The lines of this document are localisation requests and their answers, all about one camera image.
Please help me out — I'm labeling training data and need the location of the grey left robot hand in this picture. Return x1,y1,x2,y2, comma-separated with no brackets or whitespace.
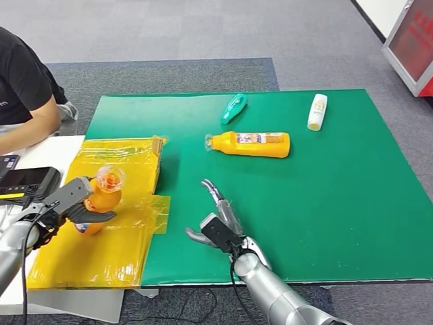
66,204,118,225

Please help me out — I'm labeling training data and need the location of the orange bottle with clear cap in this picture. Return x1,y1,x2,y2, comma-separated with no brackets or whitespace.
204,131,291,158
74,165,127,236

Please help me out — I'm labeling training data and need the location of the person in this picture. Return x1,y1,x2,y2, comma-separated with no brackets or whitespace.
0,26,79,156

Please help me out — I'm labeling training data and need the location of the yellow film covered cardboard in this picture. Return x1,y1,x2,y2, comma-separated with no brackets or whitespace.
26,135,171,290

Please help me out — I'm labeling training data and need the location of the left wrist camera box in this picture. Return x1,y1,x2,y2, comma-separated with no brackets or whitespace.
42,177,94,216

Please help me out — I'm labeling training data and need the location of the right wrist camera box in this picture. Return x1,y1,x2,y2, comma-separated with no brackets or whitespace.
200,213,244,255

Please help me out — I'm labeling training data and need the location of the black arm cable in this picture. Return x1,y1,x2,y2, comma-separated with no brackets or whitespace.
20,215,48,325
229,255,254,325

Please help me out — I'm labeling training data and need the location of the red and white cabinet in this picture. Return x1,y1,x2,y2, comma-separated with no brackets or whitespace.
382,0,433,98

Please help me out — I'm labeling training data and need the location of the black floor cable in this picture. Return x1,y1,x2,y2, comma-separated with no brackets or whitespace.
121,286,217,325

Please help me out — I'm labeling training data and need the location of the green table mat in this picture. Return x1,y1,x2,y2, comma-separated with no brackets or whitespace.
84,89,433,287

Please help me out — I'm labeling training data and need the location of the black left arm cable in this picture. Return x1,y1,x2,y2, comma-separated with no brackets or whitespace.
20,215,48,325

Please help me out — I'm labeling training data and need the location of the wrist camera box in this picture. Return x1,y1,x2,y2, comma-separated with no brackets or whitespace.
200,213,244,255
42,177,94,216

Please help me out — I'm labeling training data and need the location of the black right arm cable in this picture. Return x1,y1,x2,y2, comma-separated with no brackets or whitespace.
229,255,254,325

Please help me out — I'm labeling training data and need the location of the black tablet controller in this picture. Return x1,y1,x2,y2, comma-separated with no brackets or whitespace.
0,167,62,205

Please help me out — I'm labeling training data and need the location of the white plastic bottle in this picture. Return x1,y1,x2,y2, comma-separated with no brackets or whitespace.
307,93,328,132

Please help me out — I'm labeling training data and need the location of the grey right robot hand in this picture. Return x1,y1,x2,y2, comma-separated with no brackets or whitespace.
185,179,246,250

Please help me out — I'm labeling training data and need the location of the teal plastic bottle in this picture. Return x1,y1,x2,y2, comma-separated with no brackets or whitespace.
220,93,248,125

